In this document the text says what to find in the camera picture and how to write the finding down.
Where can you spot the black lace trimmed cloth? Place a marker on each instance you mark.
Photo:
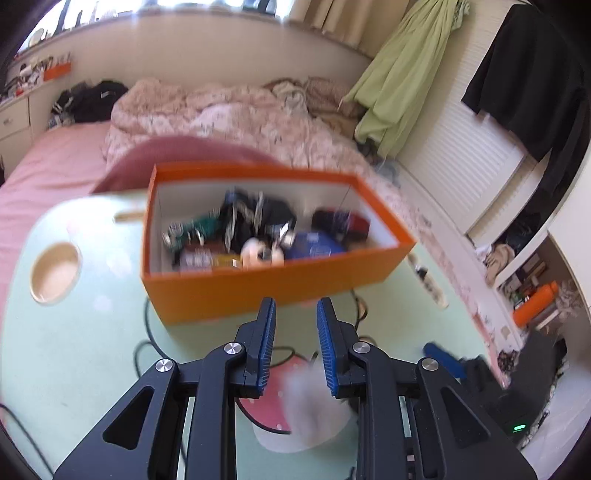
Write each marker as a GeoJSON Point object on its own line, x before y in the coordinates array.
{"type": "Point", "coordinates": [272, 210]}

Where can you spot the light green hanging garment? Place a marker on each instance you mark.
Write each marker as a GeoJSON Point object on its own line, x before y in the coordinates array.
{"type": "Point", "coordinates": [406, 69]}

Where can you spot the dark red pouch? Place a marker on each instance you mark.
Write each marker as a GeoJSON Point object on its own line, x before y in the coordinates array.
{"type": "Point", "coordinates": [341, 221]}

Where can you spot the grey fur pom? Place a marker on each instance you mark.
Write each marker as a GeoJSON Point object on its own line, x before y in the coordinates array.
{"type": "Point", "coordinates": [309, 401]}

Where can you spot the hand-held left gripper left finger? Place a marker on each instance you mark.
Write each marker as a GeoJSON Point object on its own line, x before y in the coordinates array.
{"type": "Point", "coordinates": [267, 350]}

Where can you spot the dark red pillow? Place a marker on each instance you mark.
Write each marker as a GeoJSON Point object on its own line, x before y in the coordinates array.
{"type": "Point", "coordinates": [175, 150]}

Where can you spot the orange bottle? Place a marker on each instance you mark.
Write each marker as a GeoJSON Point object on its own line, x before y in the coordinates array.
{"type": "Point", "coordinates": [535, 304]}

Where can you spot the pink bed sheet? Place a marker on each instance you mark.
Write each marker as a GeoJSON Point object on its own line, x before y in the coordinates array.
{"type": "Point", "coordinates": [46, 157]}

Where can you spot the black clothes pile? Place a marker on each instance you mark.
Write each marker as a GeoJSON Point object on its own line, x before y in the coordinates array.
{"type": "Point", "coordinates": [97, 101]}

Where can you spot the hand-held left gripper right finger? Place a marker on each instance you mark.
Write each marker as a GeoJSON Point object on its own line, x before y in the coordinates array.
{"type": "Point", "coordinates": [325, 350]}

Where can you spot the pink floral quilt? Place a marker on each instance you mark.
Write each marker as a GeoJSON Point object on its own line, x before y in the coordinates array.
{"type": "Point", "coordinates": [240, 120]}

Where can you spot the orange cardboard box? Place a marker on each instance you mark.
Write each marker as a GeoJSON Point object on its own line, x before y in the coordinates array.
{"type": "Point", "coordinates": [277, 281]}

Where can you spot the blue pouch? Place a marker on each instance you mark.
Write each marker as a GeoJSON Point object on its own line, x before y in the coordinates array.
{"type": "Point", "coordinates": [314, 244]}

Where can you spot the beige clothes pile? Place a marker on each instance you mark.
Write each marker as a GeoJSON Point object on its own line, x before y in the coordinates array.
{"type": "Point", "coordinates": [323, 92]}

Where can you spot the beige crumpled cloth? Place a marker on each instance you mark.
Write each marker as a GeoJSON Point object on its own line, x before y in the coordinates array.
{"type": "Point", "coordinates": [498, 261]}

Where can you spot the window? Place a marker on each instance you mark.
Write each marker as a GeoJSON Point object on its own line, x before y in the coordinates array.
{"type": "Point", "coordinates": [138, 18]}

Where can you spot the light blue cloth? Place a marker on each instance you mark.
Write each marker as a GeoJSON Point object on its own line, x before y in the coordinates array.
{"type": "Point", "coordinates": [390, 170]}

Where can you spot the white drawer cabinet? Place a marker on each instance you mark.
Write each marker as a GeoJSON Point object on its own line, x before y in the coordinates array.
{"type": "Point", "coordinates": [14, 122]}

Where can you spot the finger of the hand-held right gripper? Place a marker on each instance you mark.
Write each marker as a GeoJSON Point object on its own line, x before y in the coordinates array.
{"type": "Point", "coordinates": [443, 360]}

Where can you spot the black hanging garment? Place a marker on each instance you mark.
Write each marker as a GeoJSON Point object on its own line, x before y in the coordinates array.
{"type": "Point", "coordinates": [531, 83]}

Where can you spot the beige curtain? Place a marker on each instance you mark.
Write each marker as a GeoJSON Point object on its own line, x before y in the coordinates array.
{"type": "Point", "coordinates": [351, 23]}

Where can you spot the white louvered door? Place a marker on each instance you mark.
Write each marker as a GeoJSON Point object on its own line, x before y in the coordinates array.
{"type": "Point", "coordinates": [485, 152]}

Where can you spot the green cartoon print desktop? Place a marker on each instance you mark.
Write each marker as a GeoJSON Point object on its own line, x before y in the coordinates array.
{"type": "Point", "coordinates": [83, 360]}

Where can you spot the dark small packet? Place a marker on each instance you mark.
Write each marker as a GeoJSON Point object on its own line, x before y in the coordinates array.
{"type": "Point", "coordinates": [203, 257]}

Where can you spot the green toy car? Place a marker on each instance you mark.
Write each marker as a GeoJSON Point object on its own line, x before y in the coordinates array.
{"type": "Point", "coordinates": [205, 226]}

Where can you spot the white round trinket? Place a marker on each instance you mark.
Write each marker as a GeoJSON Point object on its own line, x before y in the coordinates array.
{"type": "Point", "coordinates": [254, 251]}

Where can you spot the orange desk organizer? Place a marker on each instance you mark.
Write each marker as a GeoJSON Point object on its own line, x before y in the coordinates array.
{"type": "Point", "coordinates": [57, 70]}

